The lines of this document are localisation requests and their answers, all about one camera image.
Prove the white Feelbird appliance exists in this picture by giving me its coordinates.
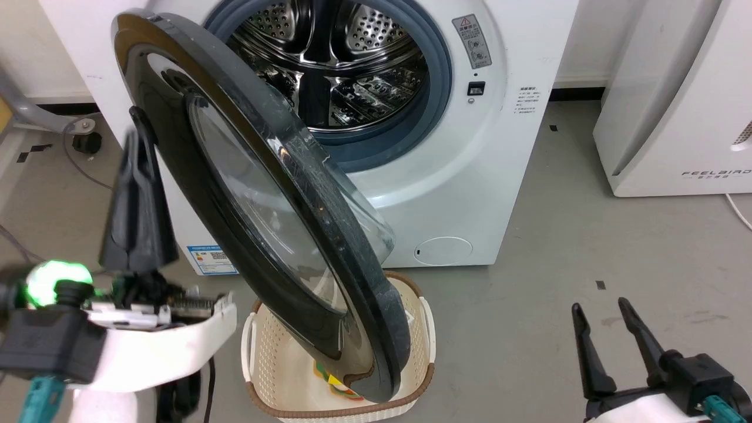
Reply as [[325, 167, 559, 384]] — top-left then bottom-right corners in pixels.
[[592, 0, 752, 197]]

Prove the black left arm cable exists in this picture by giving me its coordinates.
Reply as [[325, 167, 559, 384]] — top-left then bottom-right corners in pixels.
[[202, 358, 217, 423]]

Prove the grey metal furniture leg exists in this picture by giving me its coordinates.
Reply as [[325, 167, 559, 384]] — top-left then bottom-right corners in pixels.
[[0, 68, 96, 133]]

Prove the cream laundry basket brown rim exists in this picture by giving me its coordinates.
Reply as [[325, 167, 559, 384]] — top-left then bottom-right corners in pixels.
[[241, 270, 437, 423]]

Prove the teal right camera cable plug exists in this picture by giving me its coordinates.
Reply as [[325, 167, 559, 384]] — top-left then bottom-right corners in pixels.
[[702, 395, 733, 423]]

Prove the grey warning sticker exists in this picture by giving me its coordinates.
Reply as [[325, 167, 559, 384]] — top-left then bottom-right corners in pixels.
[[451, 14, 493, 70]]

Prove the teal left camera cable plug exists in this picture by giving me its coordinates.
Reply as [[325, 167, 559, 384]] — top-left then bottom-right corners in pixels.
[[18, 376, 66, 423]]

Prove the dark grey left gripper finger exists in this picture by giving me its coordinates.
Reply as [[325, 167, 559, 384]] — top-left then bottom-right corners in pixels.
[[128, 106, 158, 155]]

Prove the blue energy label sticker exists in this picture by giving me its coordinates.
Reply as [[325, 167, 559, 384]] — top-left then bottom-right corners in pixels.
[[187, 245, 239, 276]]

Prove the teal camera cable plug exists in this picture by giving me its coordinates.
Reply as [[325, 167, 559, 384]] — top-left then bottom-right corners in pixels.
[[18, 376, 66, 423], [702, 395, 733, 423]]

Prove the white front-load washing machine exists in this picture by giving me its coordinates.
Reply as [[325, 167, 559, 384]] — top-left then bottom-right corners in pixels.
[[38, 0, 579, 277]]

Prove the black round glass washer door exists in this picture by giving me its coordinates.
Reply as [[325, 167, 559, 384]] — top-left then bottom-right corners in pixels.
[[110, 9, 412, 405]]

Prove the blue-grey rubber door gasket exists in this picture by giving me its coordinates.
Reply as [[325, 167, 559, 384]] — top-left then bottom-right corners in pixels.
[[203, 0, 453, 174]]

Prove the white power cable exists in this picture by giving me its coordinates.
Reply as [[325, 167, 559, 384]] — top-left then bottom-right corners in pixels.
[[724, 193, 752, 231]]

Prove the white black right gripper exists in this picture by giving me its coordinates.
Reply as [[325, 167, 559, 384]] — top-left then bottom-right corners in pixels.
[[571, 297, 700, 423]]

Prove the colourful item in basket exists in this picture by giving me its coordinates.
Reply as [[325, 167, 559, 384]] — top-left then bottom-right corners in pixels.
[[313, 360, 366, 402]]

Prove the round white filter cover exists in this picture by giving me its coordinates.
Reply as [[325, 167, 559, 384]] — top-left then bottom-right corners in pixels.
[[414, 237, 474, 266]]

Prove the thin grey floor cable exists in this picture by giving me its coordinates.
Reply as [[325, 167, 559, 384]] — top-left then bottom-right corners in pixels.
[[62, 117, 112, 190], [0, 225, 31, 263]]

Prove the perforated steel washer drum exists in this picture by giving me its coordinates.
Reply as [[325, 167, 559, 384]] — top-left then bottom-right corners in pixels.
[[226, 0, 432, 133]]

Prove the black caster wheel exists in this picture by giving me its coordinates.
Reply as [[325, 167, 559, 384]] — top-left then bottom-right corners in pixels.
[[72, 132, 103, 155]]

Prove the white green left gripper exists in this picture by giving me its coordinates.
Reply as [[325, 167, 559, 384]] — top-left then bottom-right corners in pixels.
[[23, 126, 237, 393]]

